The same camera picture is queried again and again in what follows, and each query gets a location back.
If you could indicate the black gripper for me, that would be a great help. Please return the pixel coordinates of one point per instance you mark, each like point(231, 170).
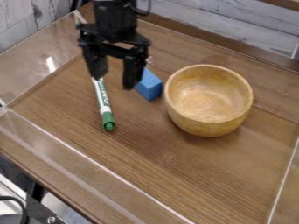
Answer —
point(112, 36)

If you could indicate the green white marker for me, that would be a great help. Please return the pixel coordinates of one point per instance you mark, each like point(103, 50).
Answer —
point(103, 103)

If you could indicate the blue foam block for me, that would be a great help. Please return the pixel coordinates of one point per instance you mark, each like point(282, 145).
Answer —
point(150, 86)

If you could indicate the brown wooden bowl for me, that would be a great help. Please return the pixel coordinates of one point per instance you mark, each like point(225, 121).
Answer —
point(209, 99)

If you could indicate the clear acrylic tray walls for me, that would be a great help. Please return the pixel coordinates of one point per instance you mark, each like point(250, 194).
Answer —
point(147, 173)

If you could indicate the black table leg bracket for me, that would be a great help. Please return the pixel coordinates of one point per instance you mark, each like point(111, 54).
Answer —
point(39, 214)

